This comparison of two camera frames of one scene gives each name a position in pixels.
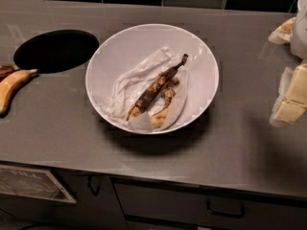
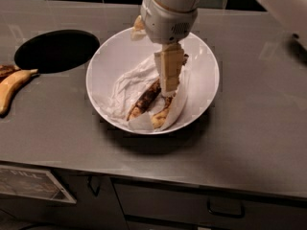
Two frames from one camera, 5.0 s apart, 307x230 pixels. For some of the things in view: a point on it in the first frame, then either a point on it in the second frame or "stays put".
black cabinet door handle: x=89 y=181 stays put
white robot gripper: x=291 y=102 -> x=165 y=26
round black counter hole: x=55 y=50 stays put
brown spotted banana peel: x=167 y=82 stays put
